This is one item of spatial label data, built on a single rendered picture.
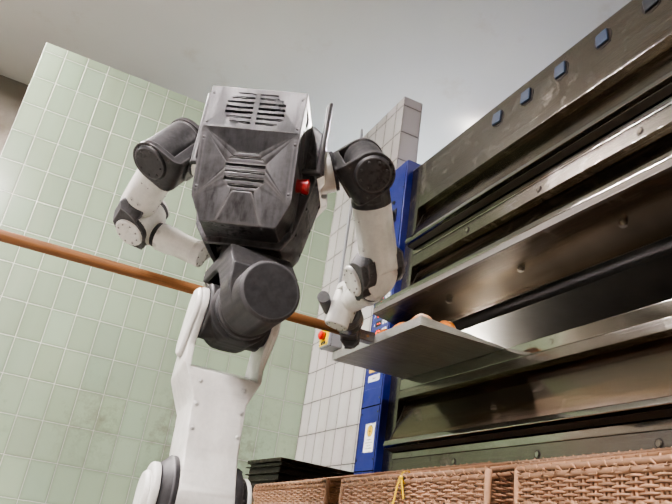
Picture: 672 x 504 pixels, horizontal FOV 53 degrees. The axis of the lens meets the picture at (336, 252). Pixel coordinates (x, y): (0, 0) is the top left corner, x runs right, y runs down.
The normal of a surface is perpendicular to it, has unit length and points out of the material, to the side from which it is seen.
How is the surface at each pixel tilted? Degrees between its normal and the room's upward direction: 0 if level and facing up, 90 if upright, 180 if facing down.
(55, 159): 90
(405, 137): 90
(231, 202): 105
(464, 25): 180
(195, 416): 81
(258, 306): 90
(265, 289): 90
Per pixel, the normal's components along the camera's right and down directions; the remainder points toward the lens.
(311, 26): -0.14, 0.90
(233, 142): -0.07, -0.17
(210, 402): 0.45, -0.46
